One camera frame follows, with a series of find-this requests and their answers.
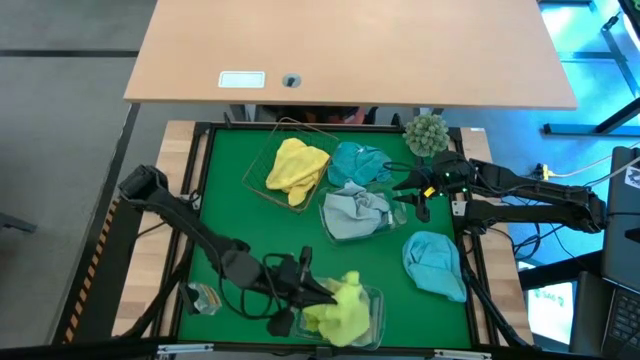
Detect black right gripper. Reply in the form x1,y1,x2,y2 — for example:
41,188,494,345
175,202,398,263
392,149,474,224

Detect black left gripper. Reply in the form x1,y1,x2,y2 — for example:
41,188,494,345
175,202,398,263
264,245,337,337

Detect lime green microfiber towel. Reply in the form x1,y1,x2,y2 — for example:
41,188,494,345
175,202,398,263
301,304,371,348
324,270,372,324

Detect teal microfiber towel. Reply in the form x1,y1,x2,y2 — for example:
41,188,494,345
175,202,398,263
327,141,395,189
401,230,469,304

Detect yellow microfiber towel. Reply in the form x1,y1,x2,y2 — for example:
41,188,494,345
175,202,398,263
264,137,332,194
286,180,320,208

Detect light grey microfiber towel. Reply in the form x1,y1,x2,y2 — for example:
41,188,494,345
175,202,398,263
322,193,386,240
344,180,394,221

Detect artificial green potted plant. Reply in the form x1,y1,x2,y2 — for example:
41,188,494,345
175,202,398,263
402,113,451,159

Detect green table mat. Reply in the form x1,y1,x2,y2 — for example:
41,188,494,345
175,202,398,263
177,127,474,350

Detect beige wooden desk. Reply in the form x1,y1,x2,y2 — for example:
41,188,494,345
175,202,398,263
123,0,579,111

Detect black desk foot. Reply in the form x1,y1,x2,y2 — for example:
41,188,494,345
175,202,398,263
542,97,640,137

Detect white desk label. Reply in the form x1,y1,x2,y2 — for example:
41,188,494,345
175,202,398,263
217,70,267,90

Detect black keyboard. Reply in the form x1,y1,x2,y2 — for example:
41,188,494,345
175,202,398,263
569,144,640,360

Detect yellow black hazard tape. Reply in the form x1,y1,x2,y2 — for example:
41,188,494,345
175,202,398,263
63,198,122,345

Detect black aluminium table frame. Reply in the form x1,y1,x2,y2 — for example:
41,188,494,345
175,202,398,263
149,118,531,360

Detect silver metal bracket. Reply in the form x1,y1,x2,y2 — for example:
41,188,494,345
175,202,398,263
157,342,215,355
433,349,492,360

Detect metal wire basket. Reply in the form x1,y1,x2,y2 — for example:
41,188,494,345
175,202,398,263
241,117,341,215

